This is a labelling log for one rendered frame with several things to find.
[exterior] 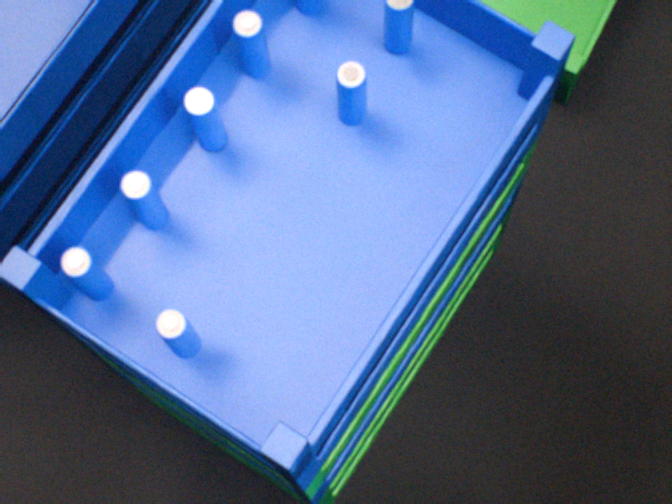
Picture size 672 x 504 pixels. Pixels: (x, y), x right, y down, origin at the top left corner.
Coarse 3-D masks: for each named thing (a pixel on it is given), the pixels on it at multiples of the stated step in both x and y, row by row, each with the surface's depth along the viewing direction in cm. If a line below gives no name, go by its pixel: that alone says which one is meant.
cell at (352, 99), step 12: (336, 72) 74; (348, 72) 74; (360, 72) 74; (336, 84) 75; (348, 84) 74; (360, 84) 74; (348, 96) 75; (360, 96) 75; (348, 108) 77; (360, 108) 77; (348, 120) 79; (360, 120) 79
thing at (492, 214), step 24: (504, 192) 90; (480, 240) 94; (456, 264) 89; (432, 312) 92; (72, 336) 86; (408, 336) 87; (144, 384) 87; (384, 384) 90; (360, 408) 86; (336, 456) 88
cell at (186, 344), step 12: (168, 312) 71; (180, 312) 71; (156, 324) 70; (168, 324) 70; (180, 324) 70; (168, 336) 70; (180, 336) 70; (192, 336) 73; (180, 348) 73; (192, 348) 74
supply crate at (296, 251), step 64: (256, 0) 82; (448, 0) 78; (192, 64) 78; (320, 64) 81; (384, 64) 81; (448, 64) 81; (512, 64) 81; (128, 128) 75; (192, 128) 80; (256, 128) 80; (320, 128) 80; (384, 128) 80; (448, 128) 80; (512, 128) 74; (192, 192) 79; (256, 192) 79; (320, 192) 79; (384, 192) 79; (448, 192) 79; (128, 256) 78; (192, 256) 78; (256, 256) 78; (320, 256) 78; (384, 256) 78; (64, 320) 72; (128, 320) 77; (192, 320) 77; (256, 320) 77; (320, 320) 77; (384, 320) 71; (192, 384) 76; (256, 384) 76; (320, 384) 76; (256, 448) 70
